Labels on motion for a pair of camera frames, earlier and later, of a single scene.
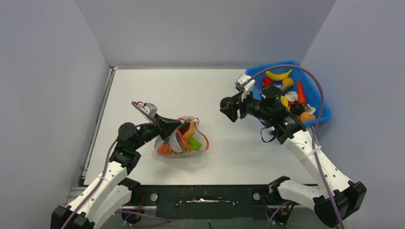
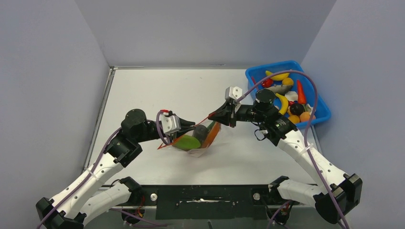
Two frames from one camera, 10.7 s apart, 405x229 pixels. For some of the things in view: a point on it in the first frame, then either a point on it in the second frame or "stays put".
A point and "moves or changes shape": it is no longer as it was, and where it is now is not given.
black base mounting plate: (209, 201) stays put
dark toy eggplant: (226, 102) moves or changes shape
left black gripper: (165, 126) → (185, 127)
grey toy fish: (284, 88) stays put
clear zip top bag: (188, 137) moves or changes shape
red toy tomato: (266, 82) stays put
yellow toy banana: (277, 77) stays put
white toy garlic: (292, 96) stays put
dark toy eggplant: (297, 109) stays put
